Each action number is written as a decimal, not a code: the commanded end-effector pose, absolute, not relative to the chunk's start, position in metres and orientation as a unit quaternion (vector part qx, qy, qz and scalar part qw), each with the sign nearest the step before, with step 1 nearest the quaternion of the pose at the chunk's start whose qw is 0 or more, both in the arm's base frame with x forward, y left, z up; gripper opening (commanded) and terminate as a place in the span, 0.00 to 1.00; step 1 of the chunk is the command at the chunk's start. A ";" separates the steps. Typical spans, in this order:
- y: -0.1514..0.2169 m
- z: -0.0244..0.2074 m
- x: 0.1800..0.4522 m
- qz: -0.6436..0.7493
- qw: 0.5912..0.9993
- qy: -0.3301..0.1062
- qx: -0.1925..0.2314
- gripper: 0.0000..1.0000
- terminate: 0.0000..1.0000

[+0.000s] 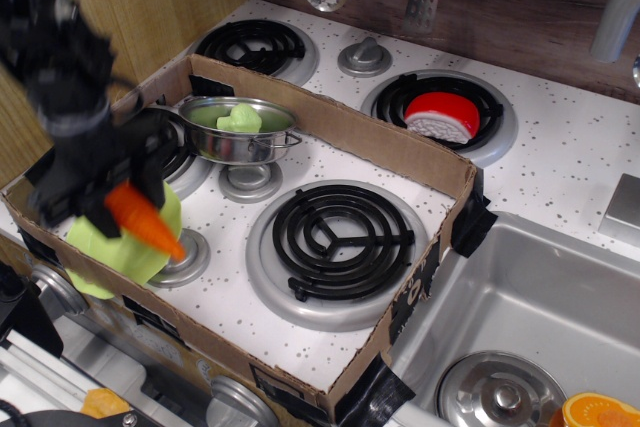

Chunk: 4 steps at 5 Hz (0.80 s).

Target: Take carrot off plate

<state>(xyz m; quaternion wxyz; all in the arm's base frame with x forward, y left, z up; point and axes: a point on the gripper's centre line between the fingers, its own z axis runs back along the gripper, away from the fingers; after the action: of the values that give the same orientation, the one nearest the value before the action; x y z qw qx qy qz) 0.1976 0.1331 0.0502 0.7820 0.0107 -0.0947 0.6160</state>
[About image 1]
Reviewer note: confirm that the orange toy carrot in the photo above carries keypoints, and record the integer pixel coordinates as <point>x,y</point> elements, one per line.
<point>138,216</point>

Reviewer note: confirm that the small silver pot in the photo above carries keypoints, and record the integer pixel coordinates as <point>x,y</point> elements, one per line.
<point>276,136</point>

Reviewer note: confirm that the light green plate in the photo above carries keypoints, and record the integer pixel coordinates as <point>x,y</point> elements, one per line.
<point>125,254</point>

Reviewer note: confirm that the black burner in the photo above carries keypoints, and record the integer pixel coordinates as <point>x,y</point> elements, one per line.
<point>330,256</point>
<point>183,171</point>
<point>498,123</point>
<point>265,46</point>

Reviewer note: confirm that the silver faucet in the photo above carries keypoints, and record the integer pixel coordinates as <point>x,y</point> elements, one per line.
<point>613,29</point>

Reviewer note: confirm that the orange slice toy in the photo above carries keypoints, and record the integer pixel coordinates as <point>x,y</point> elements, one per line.
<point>590,409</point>

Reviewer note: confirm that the back right black burner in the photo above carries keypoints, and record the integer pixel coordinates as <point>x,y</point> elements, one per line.
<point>498,123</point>

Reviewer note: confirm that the cardboard fence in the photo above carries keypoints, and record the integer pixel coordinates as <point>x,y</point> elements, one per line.
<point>219,316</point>

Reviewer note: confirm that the front left black burner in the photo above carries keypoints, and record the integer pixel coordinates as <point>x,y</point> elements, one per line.
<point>183,171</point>

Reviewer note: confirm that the grey faucet handle block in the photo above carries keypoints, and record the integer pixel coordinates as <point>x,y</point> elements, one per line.
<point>621,218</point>

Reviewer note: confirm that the silver stove knob front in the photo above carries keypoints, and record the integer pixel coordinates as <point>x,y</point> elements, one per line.
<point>180,273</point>

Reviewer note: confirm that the silver stove knob back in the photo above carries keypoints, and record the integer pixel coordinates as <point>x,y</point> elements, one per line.
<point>364,59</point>

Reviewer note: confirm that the silver oven knob left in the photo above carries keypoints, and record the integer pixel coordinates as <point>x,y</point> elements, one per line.
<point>57,295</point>

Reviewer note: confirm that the silver sink basin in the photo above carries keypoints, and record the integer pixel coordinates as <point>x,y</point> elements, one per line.
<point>568,306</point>

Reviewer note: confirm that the silver oven knob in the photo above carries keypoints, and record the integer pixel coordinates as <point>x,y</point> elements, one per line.
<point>232,404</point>
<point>57,295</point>

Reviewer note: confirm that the front right black burner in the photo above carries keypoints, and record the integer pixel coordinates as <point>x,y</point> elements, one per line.
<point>330,256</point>

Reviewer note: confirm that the silver stove knob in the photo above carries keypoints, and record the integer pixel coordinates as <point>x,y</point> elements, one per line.
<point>364,59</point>
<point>180,273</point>
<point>248,184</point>

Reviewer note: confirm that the silver pot lid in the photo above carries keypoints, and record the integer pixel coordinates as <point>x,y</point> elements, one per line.
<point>493,388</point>

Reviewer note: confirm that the hanging metal grater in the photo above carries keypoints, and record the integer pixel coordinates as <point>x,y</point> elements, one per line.
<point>420,16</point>

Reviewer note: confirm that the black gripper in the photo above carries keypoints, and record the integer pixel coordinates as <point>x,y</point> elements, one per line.
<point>74,177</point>

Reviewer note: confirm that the green toy vegetable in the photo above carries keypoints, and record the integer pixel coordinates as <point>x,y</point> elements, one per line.
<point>242,118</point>

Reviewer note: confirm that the red toy cheese wedge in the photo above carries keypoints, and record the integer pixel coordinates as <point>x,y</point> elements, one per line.
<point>444,116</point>

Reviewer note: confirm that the silver stove knob middle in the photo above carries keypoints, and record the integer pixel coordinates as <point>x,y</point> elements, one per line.
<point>248,184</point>

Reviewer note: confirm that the black device at left edge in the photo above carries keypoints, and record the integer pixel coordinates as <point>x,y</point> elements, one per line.
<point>22,312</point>

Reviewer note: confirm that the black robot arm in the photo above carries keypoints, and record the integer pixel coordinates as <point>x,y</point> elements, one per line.
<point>66,71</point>

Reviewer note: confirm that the back left black burner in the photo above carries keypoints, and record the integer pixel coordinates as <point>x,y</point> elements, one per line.
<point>265,46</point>

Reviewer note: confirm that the silver oven knob centre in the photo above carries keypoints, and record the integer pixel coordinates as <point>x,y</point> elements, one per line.
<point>232,404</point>

